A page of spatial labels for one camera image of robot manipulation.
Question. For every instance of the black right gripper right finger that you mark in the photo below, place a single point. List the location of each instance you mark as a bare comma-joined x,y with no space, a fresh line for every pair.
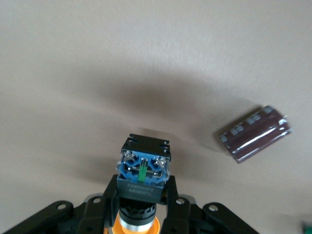
178,214

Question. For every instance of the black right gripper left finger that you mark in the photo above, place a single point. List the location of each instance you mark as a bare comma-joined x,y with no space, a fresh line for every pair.
97,214

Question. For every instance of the yellow push button switch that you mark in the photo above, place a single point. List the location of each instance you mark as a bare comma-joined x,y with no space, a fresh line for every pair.
143,165

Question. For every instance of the green push button switch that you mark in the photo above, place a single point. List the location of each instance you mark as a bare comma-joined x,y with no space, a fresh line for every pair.
307,226

